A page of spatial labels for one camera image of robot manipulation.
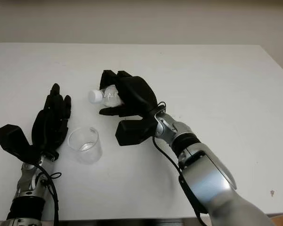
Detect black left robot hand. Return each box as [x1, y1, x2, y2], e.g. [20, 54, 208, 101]
[32, 83, 73, 162]

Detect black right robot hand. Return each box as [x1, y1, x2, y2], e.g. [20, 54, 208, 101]
[99, 70, 160, 119]

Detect clear plastic water bottle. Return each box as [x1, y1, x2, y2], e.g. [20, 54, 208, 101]
[88, 85, 125, 108]

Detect clear plastic cup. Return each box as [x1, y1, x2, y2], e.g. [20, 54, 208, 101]
[67, 126, 102, 164]

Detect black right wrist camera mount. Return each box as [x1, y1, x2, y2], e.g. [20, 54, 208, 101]
[115, 112, 158, 147]

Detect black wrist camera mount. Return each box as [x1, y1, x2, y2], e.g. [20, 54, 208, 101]
[115, 112, 158, 147]
[0, 124, 42, 164]

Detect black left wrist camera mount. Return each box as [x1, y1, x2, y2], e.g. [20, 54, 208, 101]
[0, 124, 42, 164]

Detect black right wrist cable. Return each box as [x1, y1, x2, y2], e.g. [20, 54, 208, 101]
[151, 101, 209, 214]

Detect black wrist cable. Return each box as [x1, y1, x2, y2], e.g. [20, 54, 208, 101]
[151, 101, 209, 214]
[34, 162, 62, 226]

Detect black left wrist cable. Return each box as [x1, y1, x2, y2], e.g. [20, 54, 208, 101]
[34, 162, 62, 226]

